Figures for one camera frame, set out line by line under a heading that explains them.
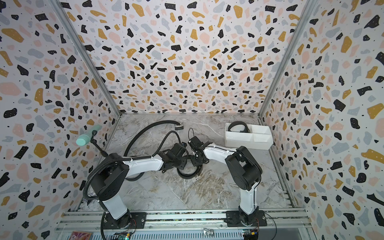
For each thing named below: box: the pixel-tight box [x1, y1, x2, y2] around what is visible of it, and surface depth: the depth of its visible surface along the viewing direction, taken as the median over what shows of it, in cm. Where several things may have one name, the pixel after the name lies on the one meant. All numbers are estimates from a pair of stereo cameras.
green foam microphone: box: [76, 125, 103, 146], surface depth 66 cm
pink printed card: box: [69, 231, 92, 240], surface depth 69 cm
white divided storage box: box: [224, 123, 274, 150], surface depth 107 cm
